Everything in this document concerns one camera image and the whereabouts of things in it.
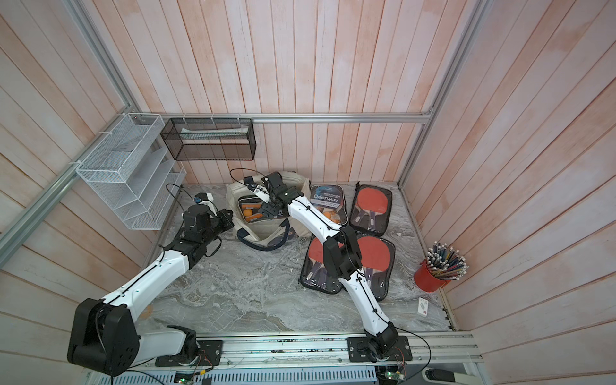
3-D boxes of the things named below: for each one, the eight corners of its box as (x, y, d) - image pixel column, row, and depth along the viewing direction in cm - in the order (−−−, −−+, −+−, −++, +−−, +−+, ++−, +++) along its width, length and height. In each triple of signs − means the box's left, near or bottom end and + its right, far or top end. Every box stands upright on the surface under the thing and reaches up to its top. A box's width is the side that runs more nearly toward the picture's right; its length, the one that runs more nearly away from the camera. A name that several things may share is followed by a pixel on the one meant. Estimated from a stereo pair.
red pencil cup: (408, 284, 90) (427, 263, 76) (415, 263, 95) (435, 240, 81) (438, 300, 86) (464, 281, 72) (444, 277, 92) (470, 255, 77)
